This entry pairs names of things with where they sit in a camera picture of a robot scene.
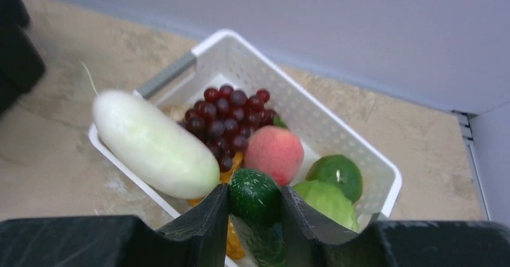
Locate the dark green cucumber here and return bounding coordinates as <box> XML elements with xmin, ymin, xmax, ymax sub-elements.
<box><xmin>228</xmin><ymin>168</ymin><xmax>286</xmax><ymax>266</ymax></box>

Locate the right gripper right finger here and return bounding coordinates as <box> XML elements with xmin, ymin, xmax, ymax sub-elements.
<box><xmin>281</xmin><ymin>186</ymin><xmax>509</xmax><ymax>266</ymax></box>

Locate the green cabbage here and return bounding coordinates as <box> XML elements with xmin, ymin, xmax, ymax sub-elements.
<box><xmin>293</xmin><ymin>180</ymin><xmax>360</xmax><ymax>233</ymax></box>

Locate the white radish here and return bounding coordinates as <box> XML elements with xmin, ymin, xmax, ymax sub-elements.
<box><xmin>79</xmin><ymin>60</ymin><xmax>221</xmax><ymax>201</ymax></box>

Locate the red grape bunch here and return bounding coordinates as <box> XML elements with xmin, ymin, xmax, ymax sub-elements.
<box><xmin>179</xmin><ymin>84</ymin><xmax>277</xmax><ymax>173</ymax></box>

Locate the black plastic toolbox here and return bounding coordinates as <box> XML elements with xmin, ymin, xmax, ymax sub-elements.
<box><xmin>1</xmin><ymin>0</ymin><xmax>46</xmax><ymax>114</ymax></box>

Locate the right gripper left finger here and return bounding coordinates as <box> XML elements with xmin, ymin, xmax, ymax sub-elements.
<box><xmin>1</xmin><ymin>185</ymin><xmax>229</xmax><ymax>266</ymax></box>

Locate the pink peach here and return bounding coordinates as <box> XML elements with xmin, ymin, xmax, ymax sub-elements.
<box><xmin>244</xmin><ymin>126</ymin><xmax>304</xmax><ymax>186</ymax></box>

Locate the orange fruit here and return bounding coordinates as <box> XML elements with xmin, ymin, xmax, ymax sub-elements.
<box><xmin>186</xmin><ymin>152</ymin><xmax>247</xmax><ymax>261</ymax></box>

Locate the green lime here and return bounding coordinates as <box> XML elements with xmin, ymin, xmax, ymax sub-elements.
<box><xmin>306</xmin><ymin>155</ymin><xmax>363</xmax><ymax>203</ymax></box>

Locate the green leafy vegetable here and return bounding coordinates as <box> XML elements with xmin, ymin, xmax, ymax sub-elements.
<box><xmin>272</xmin><ymin>114</ymin><xmax>289</xmax><ymax>129</ymax></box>

